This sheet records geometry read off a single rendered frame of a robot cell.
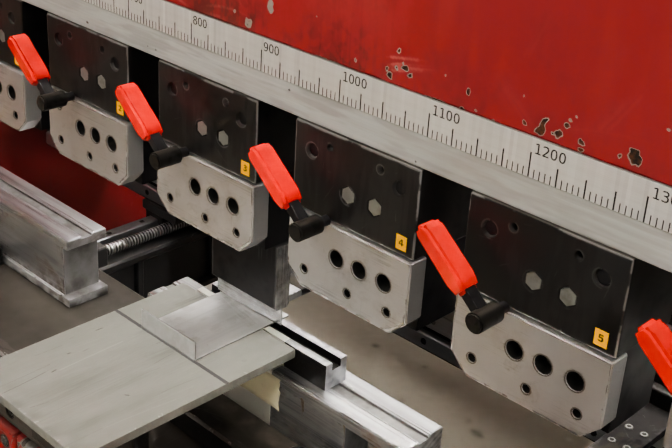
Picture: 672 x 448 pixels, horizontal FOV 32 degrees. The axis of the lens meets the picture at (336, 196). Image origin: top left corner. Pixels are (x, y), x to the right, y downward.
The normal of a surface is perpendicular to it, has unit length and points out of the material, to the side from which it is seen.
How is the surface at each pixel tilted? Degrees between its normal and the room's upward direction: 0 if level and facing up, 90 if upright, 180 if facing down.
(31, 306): 0
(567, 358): 90
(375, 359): 0
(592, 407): 90
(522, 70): 90
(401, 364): 0
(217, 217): 90
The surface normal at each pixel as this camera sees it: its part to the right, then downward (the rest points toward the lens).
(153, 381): 0.06, -0.90
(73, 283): 0.72, 0.33
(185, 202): -0.70, 0.27
